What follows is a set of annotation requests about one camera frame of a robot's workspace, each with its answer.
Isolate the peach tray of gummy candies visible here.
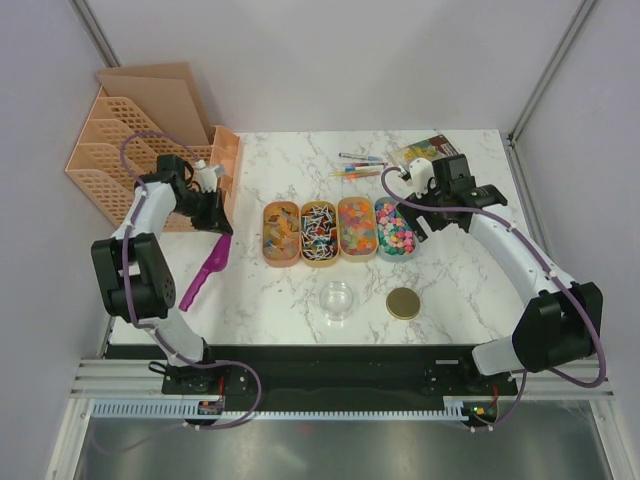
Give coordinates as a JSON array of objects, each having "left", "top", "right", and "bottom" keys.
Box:
[{"left": 262, "top": 201, "right": 301, "bottom": 268}]

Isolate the clear glass jar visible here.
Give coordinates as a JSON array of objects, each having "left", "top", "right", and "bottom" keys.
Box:
[{"left": 319, "top": 281, "right": 354, "bottom": 321}]

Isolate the grey tray of colourful stars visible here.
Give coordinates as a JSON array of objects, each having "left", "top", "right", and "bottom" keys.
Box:
[{"left": 374, "top": 197, "right": 419, "bottom": 263}]

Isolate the red blue pen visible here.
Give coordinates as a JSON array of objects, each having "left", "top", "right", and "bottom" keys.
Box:
[{"left": 344, "top": 162, "right": 388, "bottom": 171}]

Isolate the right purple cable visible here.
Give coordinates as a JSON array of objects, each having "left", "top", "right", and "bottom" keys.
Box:
[{"left": 381, "top": 166, "right": 609, "bottom": 389}]

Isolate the magenta plastic scoop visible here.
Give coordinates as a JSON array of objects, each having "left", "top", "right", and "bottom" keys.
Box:
[{"left": 179, "top": 235, "right": 232, "bottom": 312}]

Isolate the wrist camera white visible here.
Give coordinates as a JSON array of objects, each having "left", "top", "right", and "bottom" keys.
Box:
[
  {"left": 194, "top": 160, "right": 226, "bottom": 193},
  {"left": 400, "top": 157, "right": 433, "bottom": 198}
]

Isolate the white slotted cable duct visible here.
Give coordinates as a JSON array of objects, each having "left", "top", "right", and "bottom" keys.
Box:
[{"left": 91, "top": 397, "right": 485, "bottom": 421}]

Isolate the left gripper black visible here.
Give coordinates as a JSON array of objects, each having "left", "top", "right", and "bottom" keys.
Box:
[{"left": 172, "top": 188, "right": 233, "bottom": 237}]

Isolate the peach plastic file organizer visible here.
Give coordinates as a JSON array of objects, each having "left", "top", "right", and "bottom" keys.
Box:
[{"left": 65, "top": 62, "right": 243, "bottom": 225}]

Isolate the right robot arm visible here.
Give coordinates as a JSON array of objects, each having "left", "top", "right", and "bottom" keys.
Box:
[{"left": 399, "top": 154, "right": 606, "bottom": 394}]

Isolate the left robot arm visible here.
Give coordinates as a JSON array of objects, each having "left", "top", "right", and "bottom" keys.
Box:
[{"left": 91, "top": 154, "right": 233, "bottom": 393}]

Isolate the aluminium frame rail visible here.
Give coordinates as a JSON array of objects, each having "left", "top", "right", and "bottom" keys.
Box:
[{"left": 70, "top": 359, "right": 614, "bottom": 401}]

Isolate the tan tray of lollipops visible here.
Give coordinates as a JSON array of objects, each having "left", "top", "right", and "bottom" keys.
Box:
[{"left": 300, "top": 201, "right": 340, "bottom": 268}]

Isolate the yellow illustrated book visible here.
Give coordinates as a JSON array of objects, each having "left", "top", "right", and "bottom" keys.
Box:
[{"left": 386, "top": 134, "right": 459, "bottom": 170}]

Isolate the tan tray of translucent stars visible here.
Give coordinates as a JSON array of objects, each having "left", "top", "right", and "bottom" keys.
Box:
[{"left": 338, "top": 197, "right": 379, "bottom": 262}]

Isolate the gold metal lid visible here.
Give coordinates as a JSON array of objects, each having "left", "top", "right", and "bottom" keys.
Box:
[{"left": 386, "top": 287, "right": 421, "bottom": 321}]

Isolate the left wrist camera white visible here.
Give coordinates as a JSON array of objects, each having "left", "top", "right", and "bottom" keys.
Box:
[{"left": 194, "top": 160, "right": 226, "bottom": 193}]

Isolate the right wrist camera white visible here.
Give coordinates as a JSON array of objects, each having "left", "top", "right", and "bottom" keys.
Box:
[{"left": 400, "top": 157, "right": 433, "bottom": 198}]

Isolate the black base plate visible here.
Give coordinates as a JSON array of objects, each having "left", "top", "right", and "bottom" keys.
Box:
[{"left": 148, "top": 345, "right": 517, "bottom": 411}]

